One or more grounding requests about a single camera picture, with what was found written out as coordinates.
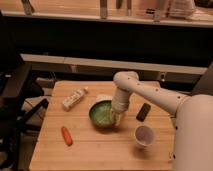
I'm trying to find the black chair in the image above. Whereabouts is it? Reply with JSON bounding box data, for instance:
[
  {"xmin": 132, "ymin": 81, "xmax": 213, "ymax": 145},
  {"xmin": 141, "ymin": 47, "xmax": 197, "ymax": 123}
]
[{"xmin": 0, "ymin": 61, "xmax": 48, "ymax": 171}]

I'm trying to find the white snack bar packet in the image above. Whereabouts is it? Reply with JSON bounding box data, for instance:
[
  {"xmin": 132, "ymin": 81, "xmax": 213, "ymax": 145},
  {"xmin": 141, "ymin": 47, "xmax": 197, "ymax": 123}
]
[{"xmin": 62, "ymin": 87, "xmax": 88, "ymax": 111}]

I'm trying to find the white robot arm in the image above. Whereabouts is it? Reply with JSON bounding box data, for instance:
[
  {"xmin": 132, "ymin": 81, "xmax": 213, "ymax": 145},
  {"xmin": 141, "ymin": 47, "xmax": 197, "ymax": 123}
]
[{"xmin": 112, "ymin": 71, "xmax": 213, "ymax": 171}]

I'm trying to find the green ceramic bowl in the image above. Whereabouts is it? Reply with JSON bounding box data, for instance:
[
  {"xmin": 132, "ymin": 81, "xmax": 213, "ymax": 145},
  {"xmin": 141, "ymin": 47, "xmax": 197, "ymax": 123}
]
[{"xmin": 89, "ymin": 94, "xmax": 123, "ymax": 128}]

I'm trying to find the white paper cup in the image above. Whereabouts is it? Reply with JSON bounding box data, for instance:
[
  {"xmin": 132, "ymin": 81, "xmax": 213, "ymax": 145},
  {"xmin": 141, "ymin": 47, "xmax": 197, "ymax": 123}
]
[{"xmin": 134, "ymin": 125, "xmax": 154, "ymax": 149}]

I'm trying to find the black rectangular bar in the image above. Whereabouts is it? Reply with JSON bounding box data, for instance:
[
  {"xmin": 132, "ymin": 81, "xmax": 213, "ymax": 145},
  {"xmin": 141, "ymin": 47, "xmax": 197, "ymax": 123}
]
[{"xmin": 136, "ymin": 103, "xmax": 151, "ymax": 122}]

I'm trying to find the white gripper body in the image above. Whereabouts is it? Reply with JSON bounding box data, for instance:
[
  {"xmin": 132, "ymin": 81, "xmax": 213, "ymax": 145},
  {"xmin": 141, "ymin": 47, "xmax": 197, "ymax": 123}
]
[{"xmin": 112, "ymin": 89, "xmax": 130, "ymax": 113}]

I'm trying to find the orange carrot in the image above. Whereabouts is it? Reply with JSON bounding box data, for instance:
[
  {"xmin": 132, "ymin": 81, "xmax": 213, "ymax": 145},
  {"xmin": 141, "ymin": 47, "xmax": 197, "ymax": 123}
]
[{"xmin": 61, "ymin": 127, "xmax": 73, "ymax": 146}]

